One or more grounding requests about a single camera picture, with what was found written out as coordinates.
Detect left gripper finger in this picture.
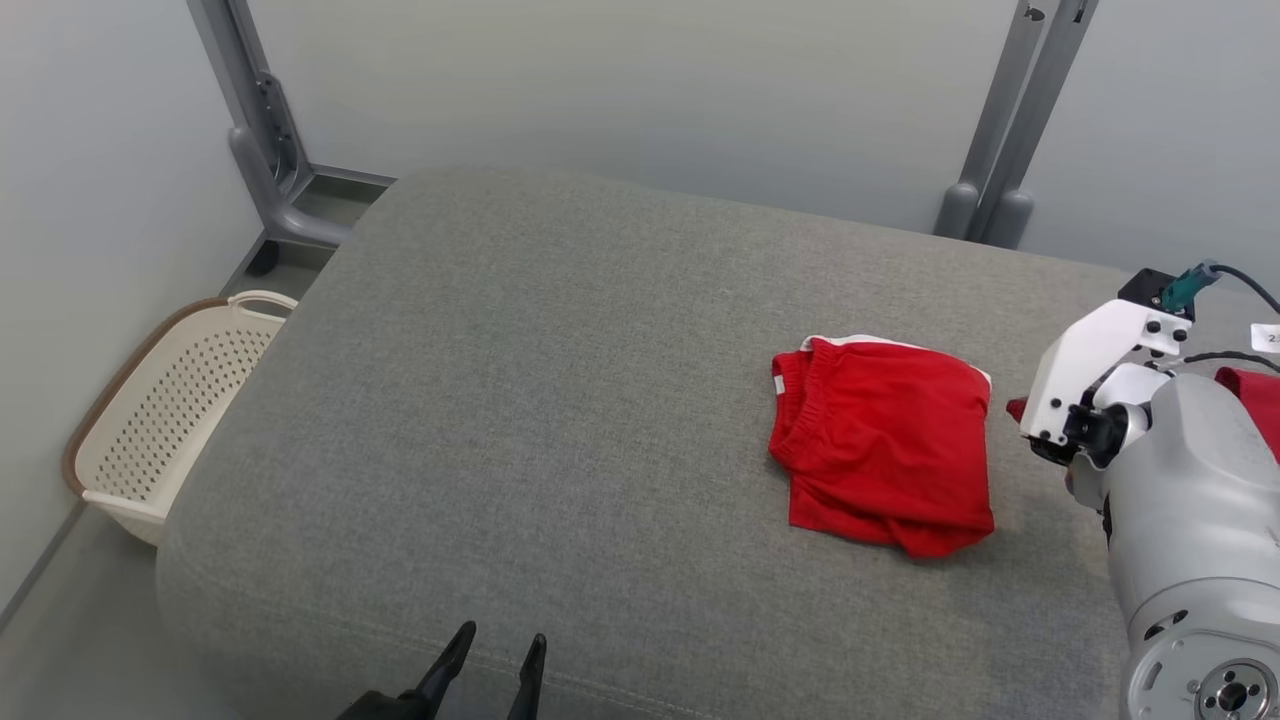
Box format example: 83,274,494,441
400,620,478,720
505,633,548,720

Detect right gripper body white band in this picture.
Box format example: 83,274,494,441
1020,298,1196,469

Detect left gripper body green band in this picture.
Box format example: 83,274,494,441
335,690,421,720

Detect red white basketball jersey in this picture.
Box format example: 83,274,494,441
1005,367,1280,463

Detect red basketball shorts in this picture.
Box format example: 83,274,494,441
768,335,996,559

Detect cream perforated laundry basket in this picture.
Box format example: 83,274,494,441
63,290,299,548

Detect right teal plug cable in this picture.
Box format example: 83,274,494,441
1160,258,1280,316

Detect black cable with white label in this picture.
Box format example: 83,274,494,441
1180,322,1280,379

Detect grey metal post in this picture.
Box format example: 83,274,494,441
935,0,1051,241
975,0,1101,251

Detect grey metal corner frame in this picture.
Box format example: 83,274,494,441
185,0,396,279

